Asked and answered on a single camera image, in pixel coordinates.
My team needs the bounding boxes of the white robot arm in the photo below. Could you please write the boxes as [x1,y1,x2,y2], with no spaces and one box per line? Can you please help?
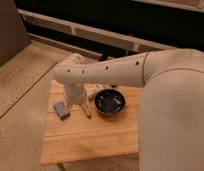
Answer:
[54,49,204,171]

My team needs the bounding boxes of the dark ceramic bowl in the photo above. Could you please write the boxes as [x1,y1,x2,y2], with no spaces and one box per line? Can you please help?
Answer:
[94,89,126,116]

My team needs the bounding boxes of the red orange pepper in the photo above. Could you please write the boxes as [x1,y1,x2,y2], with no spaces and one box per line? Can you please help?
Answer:
[82,104,92,118]

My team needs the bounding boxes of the blue sponge block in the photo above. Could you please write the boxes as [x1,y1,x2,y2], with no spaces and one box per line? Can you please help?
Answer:
[53,101,70,119]

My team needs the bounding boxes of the wooden table board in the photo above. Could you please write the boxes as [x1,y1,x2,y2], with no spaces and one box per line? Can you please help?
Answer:
[41,80,141,164]

